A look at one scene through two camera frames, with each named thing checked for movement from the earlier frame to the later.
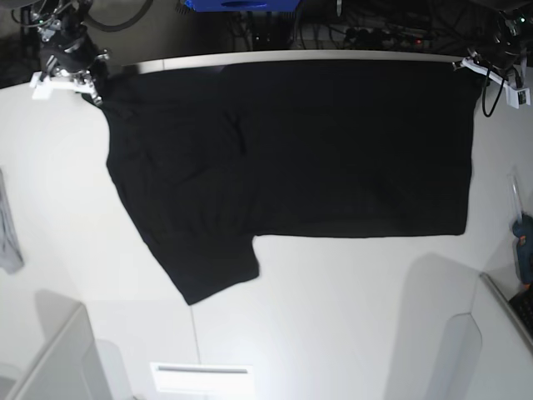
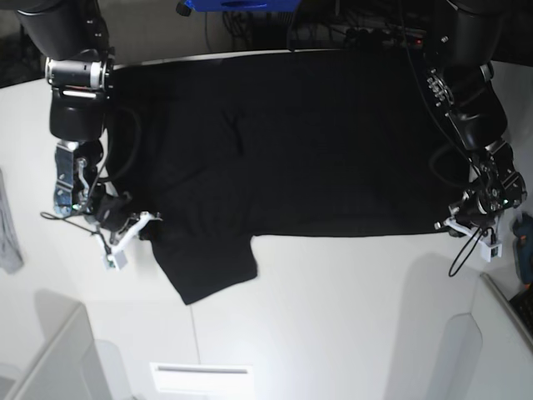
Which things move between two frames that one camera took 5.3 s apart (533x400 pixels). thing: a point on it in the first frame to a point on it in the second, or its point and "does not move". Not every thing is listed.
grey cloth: [11, 253] does not move
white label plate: [202, 377] does not move
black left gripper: [69, 47] to [110, 210]
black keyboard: [522, 306] does not move
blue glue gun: [522, 232] does not move
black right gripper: [500, 52] to [481, 207]
